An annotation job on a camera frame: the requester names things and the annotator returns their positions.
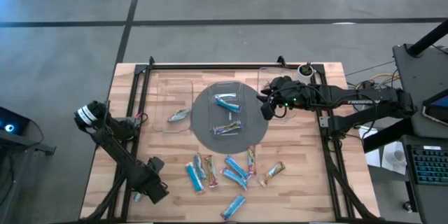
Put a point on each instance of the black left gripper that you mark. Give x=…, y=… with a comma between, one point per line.
x=154, y=187

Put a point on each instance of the round grey plate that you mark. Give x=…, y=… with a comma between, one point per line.
x=231, y=145

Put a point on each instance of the clear plastic bin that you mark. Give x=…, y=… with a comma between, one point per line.
x=266, y=73
x=218, y=115
x=168, y=91

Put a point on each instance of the black aluminium rig frame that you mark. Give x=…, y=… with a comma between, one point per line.
x=227, y=66

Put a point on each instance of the blue granola bar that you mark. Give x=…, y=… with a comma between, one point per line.
x=194, y=178
x=233, y=206
x=136, y=197
x=227, y=105
x=237, y=167
x=199, y=167
x=234, y=178

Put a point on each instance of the purple granola bar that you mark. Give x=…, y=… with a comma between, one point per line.
x=227, y=127

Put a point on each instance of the black round pole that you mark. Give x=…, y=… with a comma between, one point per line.
x=427, y=38

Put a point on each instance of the backlit black keyboard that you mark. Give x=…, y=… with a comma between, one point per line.
x=428, y=164

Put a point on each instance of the black floor stand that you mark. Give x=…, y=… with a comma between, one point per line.
x=35, y=145

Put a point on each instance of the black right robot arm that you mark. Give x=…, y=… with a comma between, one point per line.
x=364, y=99

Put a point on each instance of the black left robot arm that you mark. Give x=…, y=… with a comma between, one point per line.
x=119, y=154

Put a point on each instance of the gold brown granola bar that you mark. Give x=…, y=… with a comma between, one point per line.
x=272, y=174

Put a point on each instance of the tablet screen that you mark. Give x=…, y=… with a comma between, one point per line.
x=437, y=106

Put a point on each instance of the grey metal bracket plate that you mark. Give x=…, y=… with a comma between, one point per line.
x=323, y=122

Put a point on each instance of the black computer with blue light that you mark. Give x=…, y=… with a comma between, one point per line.
x=17, y=120

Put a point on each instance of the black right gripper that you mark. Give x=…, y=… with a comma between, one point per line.
x=294, y=94

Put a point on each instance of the white cup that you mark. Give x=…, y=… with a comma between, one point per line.
x=398, y=155

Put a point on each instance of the small plant in white pot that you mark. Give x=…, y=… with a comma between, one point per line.
x=306, y=71

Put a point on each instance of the white paper sheet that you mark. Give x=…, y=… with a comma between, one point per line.
x=372, y=154

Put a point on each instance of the silver green granola bar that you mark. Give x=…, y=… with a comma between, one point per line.
x=179, y=115

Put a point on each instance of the grey metal equipment cart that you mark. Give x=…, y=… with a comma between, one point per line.
x=413, y=84

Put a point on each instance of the black stand beam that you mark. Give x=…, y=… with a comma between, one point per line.
x=385, y=136

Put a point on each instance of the dark grey desk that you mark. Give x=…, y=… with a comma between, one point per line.
x=430, y=203

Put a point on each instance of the red green granola bar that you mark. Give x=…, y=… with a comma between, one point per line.
x=211, y=171
x=252, y=160

